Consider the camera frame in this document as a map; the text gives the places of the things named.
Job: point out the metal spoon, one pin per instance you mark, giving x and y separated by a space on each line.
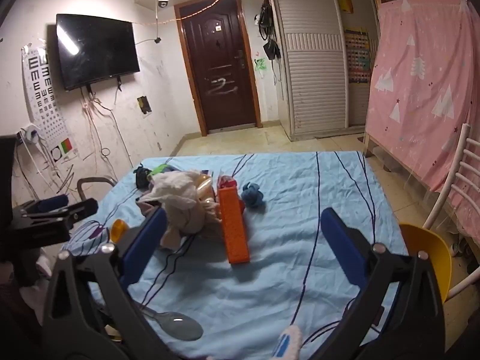
180 324

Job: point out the grey metal chair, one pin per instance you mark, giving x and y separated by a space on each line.
93 185

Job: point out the colourful chart poster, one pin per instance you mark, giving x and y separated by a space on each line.
356 56

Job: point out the yellow black wall patch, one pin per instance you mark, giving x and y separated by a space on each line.
144 105

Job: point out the large black hanging bag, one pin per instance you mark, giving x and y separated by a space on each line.
267 15

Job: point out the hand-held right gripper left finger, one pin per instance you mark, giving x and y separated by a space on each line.
144 247

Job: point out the black wall television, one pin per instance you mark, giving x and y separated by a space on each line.
97 50

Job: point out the small orange cup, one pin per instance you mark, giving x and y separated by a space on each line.
119 228

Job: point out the green plastic item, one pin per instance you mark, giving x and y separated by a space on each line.
159 168

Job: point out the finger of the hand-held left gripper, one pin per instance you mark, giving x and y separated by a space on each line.
77 209
52 203

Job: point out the beige plush toy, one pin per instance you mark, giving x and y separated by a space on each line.
176 202

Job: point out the pink tree print curtain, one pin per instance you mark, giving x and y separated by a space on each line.
423 82

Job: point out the small blue plush toy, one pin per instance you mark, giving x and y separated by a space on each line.
252 194

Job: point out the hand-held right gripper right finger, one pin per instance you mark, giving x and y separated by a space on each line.
343 247

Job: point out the orange box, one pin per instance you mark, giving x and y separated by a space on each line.
234 225

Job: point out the red snack packet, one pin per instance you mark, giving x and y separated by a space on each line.
226 182

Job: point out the dark brown door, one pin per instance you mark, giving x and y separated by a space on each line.
219 63

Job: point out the white eye chart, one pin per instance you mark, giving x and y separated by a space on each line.
45 93

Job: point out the light blue striped sheet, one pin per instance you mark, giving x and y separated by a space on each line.
285 202

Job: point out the yellow poster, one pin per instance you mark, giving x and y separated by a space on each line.
345 4

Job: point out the white power adapter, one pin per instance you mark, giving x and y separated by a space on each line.
30 135

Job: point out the small black hanging bag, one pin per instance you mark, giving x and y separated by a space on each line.
272 48

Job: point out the white cloth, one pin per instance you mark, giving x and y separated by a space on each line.
43 266

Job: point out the white louvered wardrobe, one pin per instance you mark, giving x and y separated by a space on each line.
315 63

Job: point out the small black toy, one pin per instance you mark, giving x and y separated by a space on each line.
141 176

